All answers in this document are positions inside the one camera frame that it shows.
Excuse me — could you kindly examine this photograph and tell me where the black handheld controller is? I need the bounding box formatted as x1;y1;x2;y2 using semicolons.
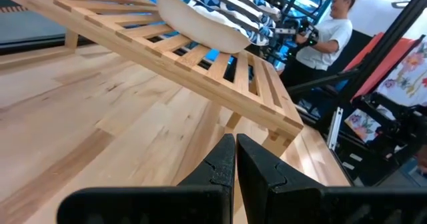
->
274;18;320;49

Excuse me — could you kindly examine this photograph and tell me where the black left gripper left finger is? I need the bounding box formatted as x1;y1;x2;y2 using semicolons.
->
178;133;236;224

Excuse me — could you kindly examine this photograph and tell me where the silver aluminium bracket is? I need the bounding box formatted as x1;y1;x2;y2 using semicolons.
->
326;106;345;152

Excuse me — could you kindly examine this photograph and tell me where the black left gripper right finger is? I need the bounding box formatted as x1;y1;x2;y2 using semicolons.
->
236;133;323;224

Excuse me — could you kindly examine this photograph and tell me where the person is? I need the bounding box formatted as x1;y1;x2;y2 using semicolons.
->
280;0;362;89

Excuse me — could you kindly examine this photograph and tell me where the black mat with striped edge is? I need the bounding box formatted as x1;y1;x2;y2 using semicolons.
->
0;0;31;14

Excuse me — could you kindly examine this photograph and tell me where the coral cloth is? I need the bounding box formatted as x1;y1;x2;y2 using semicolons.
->
342;31;418;100

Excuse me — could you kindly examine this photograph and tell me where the black metal rig frame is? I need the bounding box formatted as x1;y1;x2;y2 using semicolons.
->
286;0;427;135

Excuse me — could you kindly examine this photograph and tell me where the floral patterned cloth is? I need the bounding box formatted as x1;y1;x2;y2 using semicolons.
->
343;37;427;143

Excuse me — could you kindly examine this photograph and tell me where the wooden slatted shelf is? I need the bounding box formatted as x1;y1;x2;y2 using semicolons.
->
0;0;305;159

